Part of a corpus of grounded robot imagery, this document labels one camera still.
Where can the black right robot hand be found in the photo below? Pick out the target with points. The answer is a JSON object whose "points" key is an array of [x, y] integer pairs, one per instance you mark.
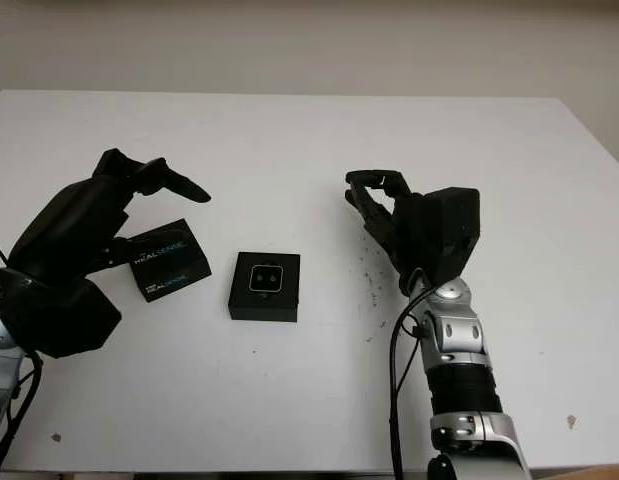
{"points": [[396, 225]]}

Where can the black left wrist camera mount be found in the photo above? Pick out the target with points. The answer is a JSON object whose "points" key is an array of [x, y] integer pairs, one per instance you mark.
{"points": [[64, 315]]}

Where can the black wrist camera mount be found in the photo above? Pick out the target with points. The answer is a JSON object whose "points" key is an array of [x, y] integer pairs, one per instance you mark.
{"points": [[64, 315], [454, 225]]}

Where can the black open camera box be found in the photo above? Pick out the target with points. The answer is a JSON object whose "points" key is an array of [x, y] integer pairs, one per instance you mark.
{"points": [[264, 307]]}

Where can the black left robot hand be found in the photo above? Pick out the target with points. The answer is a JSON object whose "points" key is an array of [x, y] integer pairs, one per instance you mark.
{"points": [[74, 225]]}

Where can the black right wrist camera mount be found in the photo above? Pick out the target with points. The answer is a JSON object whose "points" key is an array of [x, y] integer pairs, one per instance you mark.
{"points": [[454, 225]]}

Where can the black RealSense box lid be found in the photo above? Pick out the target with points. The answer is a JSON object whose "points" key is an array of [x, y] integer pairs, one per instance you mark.
{"points": [[169, 260]]}

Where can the small silver depth camera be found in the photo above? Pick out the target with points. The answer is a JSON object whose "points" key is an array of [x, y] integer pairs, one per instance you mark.
{"points": [[265, 278]]}

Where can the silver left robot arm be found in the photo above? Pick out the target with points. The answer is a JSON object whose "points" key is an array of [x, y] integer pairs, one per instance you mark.
{"points": [[1, 350]]}

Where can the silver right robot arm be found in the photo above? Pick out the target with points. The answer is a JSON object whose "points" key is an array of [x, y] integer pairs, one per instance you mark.
{"points": [[459, 360]]}

